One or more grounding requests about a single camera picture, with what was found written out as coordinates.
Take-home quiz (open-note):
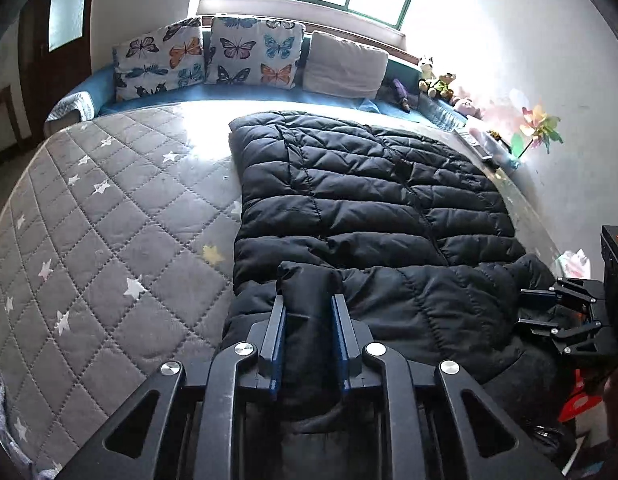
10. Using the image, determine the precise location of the green plush toy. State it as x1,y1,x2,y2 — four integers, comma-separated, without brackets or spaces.
420,74,457,101

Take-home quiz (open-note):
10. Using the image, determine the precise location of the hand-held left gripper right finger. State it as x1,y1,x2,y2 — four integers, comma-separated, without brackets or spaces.
331,292,564,480

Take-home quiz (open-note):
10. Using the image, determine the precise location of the blue sofa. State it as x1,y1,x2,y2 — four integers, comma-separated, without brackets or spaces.
44,25,520,171

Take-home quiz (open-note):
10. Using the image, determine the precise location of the grey quilted star mattress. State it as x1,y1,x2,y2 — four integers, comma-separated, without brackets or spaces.
0,102,590,480

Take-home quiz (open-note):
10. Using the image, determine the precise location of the pink plush toy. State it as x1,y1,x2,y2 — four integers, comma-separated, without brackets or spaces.
451,97,482,118

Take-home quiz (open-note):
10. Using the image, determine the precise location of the colourful pinwheel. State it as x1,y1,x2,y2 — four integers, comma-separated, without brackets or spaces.
510,104,562,158

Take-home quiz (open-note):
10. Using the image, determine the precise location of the black puffer jacket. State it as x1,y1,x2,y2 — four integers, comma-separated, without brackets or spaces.
221,110,577,480

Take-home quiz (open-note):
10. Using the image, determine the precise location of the dark wooden door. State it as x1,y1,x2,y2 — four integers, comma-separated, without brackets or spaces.
16,0,97,136

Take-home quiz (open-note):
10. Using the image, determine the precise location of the red plastic item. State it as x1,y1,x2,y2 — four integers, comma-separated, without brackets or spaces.
559,370,604,423

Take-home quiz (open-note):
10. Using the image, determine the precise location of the crumpled white tissue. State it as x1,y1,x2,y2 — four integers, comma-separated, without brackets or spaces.
559,249,590,277

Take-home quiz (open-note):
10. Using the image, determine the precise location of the grey patterned cloth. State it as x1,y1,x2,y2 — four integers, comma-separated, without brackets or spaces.
0,369,60,480

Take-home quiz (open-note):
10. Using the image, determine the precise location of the wooden side table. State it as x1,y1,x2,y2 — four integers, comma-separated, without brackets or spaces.
0,84,30,158

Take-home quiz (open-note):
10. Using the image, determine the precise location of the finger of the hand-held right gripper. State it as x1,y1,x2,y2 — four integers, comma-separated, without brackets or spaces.
518,317,602,343
520,277,597,311

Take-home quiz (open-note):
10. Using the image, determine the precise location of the plain grey pillow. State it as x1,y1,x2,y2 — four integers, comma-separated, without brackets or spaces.
303,30,390,99

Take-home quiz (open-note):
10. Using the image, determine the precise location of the butterfly print pillow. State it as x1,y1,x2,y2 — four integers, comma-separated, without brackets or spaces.
205,16,306,90
112,16,206,102

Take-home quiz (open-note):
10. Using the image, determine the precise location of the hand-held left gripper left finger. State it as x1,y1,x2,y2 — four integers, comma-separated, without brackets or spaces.
54,294,288,480

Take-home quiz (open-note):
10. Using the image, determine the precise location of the purple plush toy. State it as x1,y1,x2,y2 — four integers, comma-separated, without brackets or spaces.
391,78,412,112

